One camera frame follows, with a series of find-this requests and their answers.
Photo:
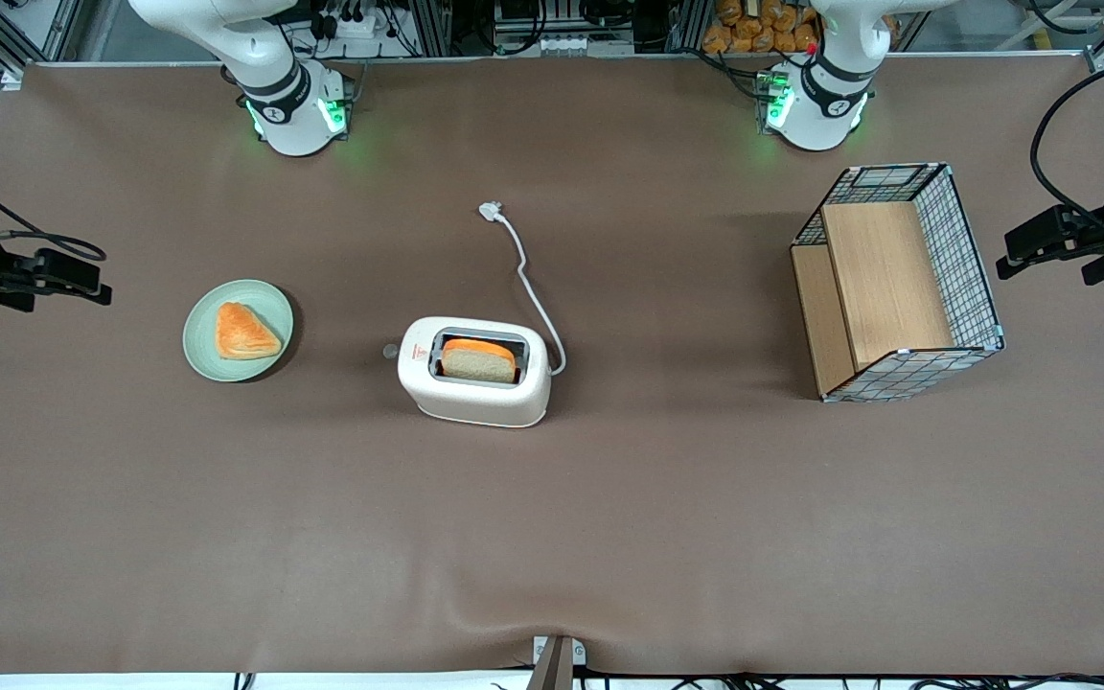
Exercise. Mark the triangular orange puff pastry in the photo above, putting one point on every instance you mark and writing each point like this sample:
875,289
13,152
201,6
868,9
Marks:
243,333

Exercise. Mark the pale green round plate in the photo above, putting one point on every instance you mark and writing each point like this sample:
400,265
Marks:
202,335

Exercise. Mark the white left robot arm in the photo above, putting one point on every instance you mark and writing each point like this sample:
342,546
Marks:
816,105

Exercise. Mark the bag of bread rolls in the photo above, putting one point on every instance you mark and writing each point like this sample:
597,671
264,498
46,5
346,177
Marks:
744,29

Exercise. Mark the white two-slot toaster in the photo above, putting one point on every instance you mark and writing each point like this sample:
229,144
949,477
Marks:
471,404

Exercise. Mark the white power strip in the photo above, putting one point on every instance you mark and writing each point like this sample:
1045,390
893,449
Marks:
360,27

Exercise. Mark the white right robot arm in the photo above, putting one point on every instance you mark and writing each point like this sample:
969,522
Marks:
288,115

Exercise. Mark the bread slice with orange crust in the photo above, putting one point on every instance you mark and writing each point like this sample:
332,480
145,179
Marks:
478,364

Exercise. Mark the brown table mat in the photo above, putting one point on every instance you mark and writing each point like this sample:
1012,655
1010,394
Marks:
609,527

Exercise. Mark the wooden step shelf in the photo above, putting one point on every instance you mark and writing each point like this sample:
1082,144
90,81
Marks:
887,278

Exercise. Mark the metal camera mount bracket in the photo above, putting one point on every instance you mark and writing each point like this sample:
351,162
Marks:
557,663

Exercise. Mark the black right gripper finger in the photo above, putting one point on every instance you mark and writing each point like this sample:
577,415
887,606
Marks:
15,292
73,276

